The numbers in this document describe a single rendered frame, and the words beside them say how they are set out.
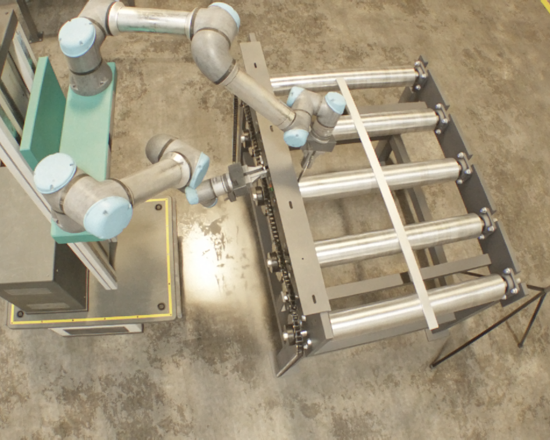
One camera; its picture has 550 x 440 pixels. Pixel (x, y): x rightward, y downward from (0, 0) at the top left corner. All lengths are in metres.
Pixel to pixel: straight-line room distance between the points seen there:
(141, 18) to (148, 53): 2.18
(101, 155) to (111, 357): 1.47
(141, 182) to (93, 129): 0.34
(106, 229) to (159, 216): 1.38
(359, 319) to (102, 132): 1.12
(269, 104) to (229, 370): 1.59
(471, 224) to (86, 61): 1.64
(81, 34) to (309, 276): 1.04
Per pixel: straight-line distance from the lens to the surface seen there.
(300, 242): 1.52
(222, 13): 1.44
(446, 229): 2.02
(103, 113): 1.56
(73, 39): 1.50
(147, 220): 2.50
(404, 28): 4.25
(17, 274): 2.00
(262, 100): 1.42
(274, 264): 1.78
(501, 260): 2.16
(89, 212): 1.12
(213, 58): 1.34
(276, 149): 1.68
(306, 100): 1.56
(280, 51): 3.69
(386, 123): 2.21
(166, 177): 1.33
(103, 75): 1.60
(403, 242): 1.90
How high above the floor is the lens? 2.56
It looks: 64 degrees down
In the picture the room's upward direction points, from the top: 13 degrees clockwise
